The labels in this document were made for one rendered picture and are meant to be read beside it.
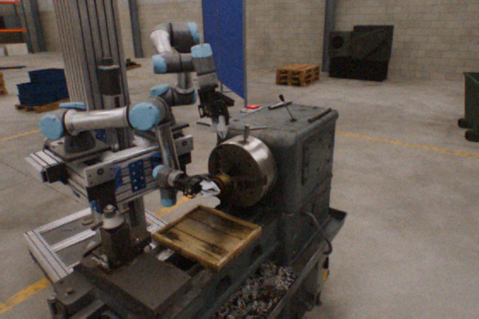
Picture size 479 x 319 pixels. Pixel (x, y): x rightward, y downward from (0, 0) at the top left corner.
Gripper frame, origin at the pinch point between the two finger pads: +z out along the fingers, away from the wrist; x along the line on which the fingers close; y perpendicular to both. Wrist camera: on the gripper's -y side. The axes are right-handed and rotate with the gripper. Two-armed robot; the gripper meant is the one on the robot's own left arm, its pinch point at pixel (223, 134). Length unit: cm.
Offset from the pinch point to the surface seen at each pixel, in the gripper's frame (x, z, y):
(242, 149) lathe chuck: -1.1, 9.7, -11.0
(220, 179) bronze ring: -7.0, 19.0, 0.6
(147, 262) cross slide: -10, 33, 42
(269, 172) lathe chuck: 6.5, 22.1, -16.1
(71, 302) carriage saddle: -23, 37, 64
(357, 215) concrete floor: -23, 130, -184
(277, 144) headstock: 6.7, 12.9, -26.6
